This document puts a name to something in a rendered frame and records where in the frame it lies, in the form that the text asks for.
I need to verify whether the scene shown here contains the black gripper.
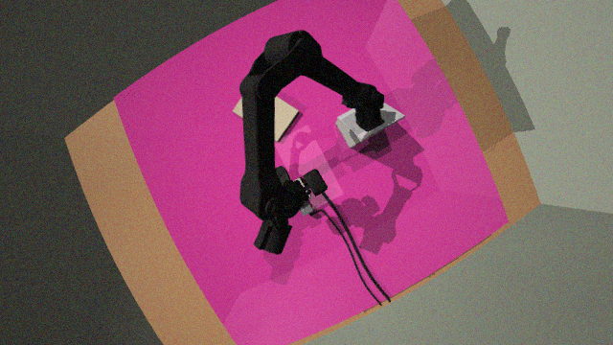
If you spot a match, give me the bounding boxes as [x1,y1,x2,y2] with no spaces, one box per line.
[299,169,328,209]

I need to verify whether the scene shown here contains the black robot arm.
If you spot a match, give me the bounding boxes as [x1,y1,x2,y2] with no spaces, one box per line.
[239,31,384,255]

